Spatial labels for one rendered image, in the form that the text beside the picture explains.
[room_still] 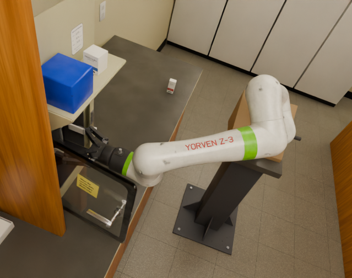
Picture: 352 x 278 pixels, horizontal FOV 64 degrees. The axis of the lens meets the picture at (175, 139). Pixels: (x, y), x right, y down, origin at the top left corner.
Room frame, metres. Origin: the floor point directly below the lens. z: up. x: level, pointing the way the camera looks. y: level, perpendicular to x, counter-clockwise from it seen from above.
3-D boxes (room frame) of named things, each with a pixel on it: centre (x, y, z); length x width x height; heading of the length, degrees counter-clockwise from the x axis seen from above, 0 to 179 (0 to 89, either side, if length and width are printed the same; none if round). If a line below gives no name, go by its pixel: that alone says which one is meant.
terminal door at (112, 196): (0.43, 0.20, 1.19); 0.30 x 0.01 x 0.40; 78
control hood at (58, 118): (0.61, 0.30, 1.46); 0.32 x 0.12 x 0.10; 176
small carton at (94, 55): (0.67, 0.30, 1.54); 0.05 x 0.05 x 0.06; 81
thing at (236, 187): (1.21, -0.45, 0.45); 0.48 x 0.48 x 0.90; 88
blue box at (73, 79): (0.52, 0.31, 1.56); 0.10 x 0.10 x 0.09; 86
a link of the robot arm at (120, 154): (0.61, 0.17, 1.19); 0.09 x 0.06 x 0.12; 175
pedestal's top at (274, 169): (1.21, -0.45, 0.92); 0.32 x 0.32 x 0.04; 88
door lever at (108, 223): (0.39, 0.14, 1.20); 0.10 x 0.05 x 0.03; 78
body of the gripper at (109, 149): (0.62, 0.24, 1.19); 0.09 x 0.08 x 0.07; 85
